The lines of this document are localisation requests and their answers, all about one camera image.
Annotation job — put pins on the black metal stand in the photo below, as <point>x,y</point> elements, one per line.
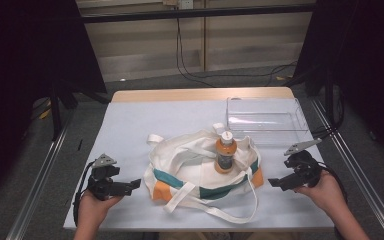
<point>329,100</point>
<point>56,113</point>

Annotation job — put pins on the person's left hand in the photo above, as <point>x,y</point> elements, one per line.
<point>91,208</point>

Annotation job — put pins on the white canvas tote bag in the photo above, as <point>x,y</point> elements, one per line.
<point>190,173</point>

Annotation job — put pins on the orange drink bottle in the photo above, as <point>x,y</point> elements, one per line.
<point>225,151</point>

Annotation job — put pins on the person's right hand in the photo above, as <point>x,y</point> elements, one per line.
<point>325,193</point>

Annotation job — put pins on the clear plastic container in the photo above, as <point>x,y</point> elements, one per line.
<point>266,121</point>

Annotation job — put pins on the black curtain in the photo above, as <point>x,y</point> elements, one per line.
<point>23,66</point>
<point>370,60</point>

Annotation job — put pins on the black horizontal bar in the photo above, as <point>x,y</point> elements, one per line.
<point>193,13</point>

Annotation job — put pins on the pale blue table mat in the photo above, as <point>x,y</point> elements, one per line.
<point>126,133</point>

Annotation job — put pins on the small black stick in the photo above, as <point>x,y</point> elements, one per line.
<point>80,144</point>

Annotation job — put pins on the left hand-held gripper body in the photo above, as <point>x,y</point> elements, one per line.
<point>100,175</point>

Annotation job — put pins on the white wall outlet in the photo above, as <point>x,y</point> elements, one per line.
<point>185,4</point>

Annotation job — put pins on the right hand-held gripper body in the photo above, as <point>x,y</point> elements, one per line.
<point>305,166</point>

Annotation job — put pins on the yellow tape piece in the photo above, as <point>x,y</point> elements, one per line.
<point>45,113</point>
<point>280,78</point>

